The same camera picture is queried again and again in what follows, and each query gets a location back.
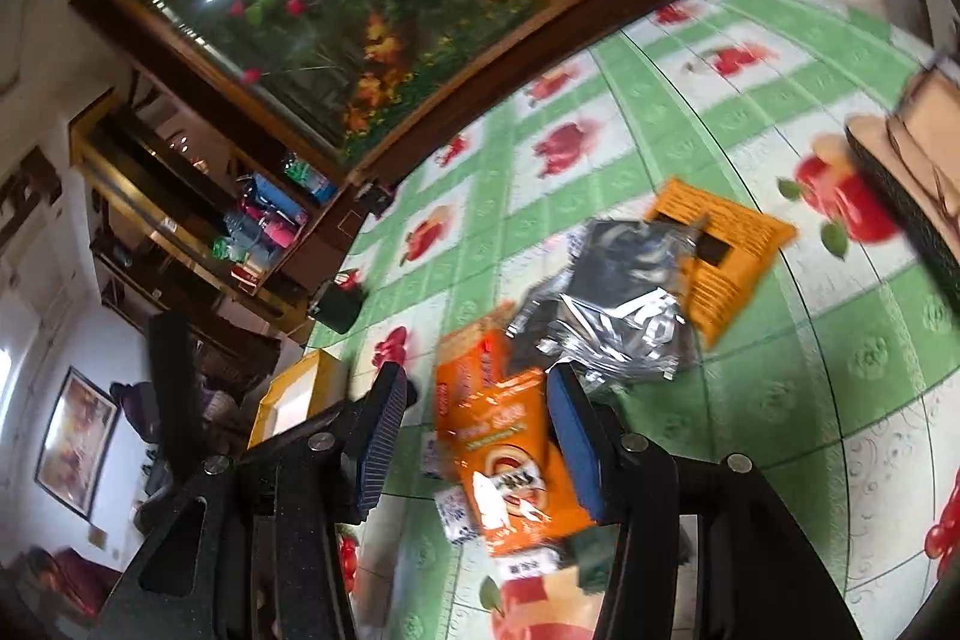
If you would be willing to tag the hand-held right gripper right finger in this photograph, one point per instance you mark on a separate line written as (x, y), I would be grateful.
(577, 452)

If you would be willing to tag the framed wall picture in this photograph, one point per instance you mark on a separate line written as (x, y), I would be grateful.
(75, 445)

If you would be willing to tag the orange coffee print packet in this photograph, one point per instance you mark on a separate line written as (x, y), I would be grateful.
(510, 460)

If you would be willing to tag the silver foil snack packet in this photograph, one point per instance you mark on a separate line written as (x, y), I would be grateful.
(607, 340)

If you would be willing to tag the green snack packet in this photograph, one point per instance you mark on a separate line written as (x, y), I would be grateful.
(594, 557)

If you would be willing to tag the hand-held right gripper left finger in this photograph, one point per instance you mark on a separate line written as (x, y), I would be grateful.
(381, 441)

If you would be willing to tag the black foil snack packet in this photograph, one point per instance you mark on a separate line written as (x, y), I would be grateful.
(626, 261)

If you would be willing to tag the wooden display shelf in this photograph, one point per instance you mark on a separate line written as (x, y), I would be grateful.
(150, 190)

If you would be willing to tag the small black box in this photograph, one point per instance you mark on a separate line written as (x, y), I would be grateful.
(337, 308)

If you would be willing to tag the group of colourful bottles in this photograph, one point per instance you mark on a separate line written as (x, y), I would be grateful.
(266, 212)

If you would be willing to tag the orange red print box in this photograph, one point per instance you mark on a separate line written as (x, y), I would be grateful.
(469, 370)

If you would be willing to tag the yellow cardboard box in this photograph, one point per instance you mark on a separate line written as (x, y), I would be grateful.
(296, 396)

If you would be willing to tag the small black object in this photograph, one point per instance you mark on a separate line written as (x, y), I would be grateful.
(375, 199)

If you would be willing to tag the orange snack packet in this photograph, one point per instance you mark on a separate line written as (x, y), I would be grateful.
(742, 257)

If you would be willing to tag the purple bag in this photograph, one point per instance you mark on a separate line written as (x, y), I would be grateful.
(135, 411)

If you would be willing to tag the beige box black patterned edge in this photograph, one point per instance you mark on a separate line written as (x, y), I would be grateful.
(919, 160)

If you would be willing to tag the black flat screen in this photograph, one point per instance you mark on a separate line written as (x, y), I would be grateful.
(176, 385)

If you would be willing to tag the small white blue packet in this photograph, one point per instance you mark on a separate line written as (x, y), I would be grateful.
(456, 514)
(433, 456)

